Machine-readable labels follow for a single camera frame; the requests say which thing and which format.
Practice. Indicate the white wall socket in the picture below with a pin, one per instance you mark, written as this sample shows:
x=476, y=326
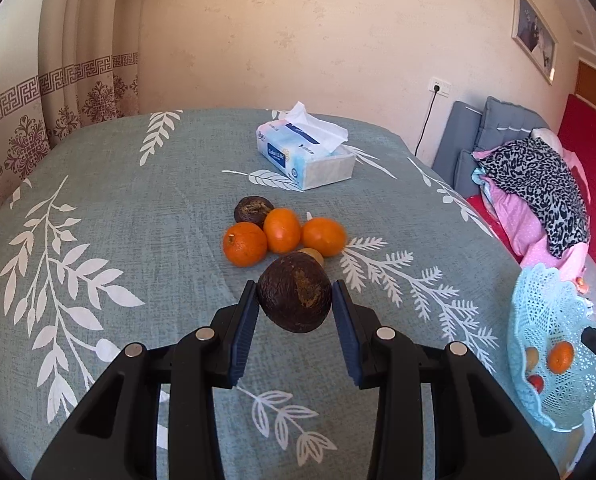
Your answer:
x=440, y=87

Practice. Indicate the pale yellow fruit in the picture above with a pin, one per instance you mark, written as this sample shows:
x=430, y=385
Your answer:
x=531, y=357

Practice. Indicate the red upholstered headboard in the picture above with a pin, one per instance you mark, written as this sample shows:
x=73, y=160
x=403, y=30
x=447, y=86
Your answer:
x=592, y=160

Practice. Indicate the large grey cushion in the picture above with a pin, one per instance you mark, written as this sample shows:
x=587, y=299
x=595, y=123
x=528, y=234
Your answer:
x=507, y=120

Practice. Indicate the leopard-print cloth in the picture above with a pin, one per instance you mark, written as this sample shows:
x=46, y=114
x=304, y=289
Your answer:
x=542, y=180

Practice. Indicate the orange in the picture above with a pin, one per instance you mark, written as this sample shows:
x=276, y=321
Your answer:
x=561, y=357
x=245, y=244
x=282, y=230
x=324, y=236

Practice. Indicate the large dark brown fruit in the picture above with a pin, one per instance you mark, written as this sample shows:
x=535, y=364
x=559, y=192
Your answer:
x=295, y=292

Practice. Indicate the small dark brown fruit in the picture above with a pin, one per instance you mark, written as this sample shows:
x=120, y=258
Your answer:
x=252, y=210

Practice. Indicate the light blue plastic basket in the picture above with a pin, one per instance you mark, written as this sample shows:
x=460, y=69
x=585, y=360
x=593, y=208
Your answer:
x=542, y=320

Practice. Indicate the small orange object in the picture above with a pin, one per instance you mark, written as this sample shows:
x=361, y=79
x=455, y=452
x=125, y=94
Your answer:
x=581, y=285

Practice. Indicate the framed wall picture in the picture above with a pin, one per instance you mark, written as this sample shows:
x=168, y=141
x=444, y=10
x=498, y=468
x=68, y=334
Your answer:
x=535, y=35

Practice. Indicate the small tan round fruit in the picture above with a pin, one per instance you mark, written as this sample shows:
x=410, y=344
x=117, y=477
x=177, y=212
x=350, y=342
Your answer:
x=312, y=254

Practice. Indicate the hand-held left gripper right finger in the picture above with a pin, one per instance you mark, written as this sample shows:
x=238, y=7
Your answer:
x=348, y=335

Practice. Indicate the beige patterned curtain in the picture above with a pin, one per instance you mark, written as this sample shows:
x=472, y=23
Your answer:
x=53, y=60

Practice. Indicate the red fruit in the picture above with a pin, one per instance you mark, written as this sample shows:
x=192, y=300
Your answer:
x=535, y=382

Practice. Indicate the pink blanket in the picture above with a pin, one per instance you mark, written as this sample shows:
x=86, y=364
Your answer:
x=517, y=220

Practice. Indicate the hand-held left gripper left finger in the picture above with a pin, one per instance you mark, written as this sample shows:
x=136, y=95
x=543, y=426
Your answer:
x=245, y=330

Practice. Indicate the white pillow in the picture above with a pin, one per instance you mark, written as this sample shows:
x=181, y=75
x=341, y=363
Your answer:
x=545, y=137

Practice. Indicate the tissue box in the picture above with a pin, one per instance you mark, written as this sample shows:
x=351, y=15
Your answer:
x=303, y=152

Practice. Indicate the small grey cushion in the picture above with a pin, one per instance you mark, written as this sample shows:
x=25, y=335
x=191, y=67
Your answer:
x=467, y=170

